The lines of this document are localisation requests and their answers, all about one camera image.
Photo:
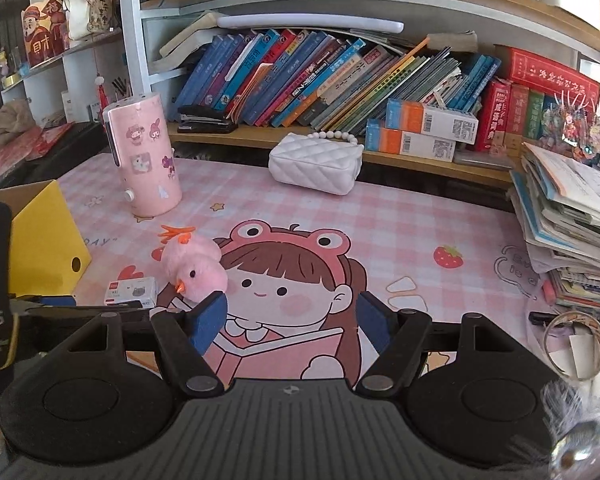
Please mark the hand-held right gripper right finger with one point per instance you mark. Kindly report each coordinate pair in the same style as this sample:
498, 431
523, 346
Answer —
375, 322

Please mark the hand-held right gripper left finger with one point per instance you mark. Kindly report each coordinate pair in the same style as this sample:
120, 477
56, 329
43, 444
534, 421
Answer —
210, 320

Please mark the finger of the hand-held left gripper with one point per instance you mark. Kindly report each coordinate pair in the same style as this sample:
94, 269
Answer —
55, 301
70, 317

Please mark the pink chick plush toy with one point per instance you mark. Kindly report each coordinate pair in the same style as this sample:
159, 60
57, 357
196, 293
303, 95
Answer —
195, 265

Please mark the yellow cardboard box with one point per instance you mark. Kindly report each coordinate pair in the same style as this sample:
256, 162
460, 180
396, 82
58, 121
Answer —
45, 240

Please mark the small white red box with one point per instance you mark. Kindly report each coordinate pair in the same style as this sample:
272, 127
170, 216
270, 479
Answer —
130, 292

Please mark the pink printed desk mat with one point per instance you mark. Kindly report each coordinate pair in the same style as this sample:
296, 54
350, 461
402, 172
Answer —
430, 220

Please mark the red folders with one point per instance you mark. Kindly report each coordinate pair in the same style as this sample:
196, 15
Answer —
20, 152

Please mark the black flat case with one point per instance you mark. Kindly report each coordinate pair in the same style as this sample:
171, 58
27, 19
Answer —
70, 145

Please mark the beige folded towel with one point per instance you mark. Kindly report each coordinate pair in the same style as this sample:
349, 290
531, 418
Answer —
5, 122

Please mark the black marker pen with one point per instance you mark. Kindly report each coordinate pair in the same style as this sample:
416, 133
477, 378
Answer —
542, 318

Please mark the white quilted purse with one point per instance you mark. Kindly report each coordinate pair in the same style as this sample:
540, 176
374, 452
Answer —
315, 165

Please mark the pink cylindrical humidifier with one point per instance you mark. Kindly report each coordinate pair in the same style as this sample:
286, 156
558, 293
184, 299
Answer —
147, 160

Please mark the clear tape roll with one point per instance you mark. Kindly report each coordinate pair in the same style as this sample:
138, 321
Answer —
550, 355

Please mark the small white carton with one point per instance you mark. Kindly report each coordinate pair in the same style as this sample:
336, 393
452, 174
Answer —
69, 105

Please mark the orange blue white carton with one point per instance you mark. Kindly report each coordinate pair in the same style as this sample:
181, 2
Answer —
430, 120
410, 141

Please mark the black stapler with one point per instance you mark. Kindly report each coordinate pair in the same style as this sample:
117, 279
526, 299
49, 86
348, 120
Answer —
205, 119

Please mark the stack of papers and booklets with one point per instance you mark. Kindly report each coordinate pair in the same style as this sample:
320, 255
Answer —
565, 220

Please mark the clear desk pen holder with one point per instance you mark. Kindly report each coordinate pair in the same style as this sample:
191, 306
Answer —
120, 87

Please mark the white side shelf unit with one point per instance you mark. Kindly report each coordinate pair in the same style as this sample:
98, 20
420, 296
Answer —
90, 70

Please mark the clear crumpled plastic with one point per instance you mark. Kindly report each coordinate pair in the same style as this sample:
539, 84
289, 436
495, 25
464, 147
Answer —
580, 435

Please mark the red thick dictionary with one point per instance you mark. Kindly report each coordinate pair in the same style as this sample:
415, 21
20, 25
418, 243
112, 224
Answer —
517, 112
492, 115

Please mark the fortune god paper decoration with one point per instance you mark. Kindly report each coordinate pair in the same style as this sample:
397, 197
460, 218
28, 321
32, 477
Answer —
42, 35

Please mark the row of leaning books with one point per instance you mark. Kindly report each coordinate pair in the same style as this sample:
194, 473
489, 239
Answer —
320, 80

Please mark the green thick dictionary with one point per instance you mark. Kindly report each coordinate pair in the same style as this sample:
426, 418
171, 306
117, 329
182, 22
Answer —
535, 115

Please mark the white bookshelf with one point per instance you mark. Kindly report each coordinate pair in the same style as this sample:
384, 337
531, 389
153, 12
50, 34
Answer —
132, 35

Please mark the flat lying grey books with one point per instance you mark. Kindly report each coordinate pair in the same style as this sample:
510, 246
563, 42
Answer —
187, 42

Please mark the white bag pink bow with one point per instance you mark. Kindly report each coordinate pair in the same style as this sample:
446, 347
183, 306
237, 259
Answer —
87, 5

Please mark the colourful beaded headdress ornament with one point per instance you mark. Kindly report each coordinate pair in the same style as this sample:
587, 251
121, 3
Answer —
577, 127

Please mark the large red book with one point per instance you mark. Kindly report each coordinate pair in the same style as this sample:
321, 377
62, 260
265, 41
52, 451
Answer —
550, 75

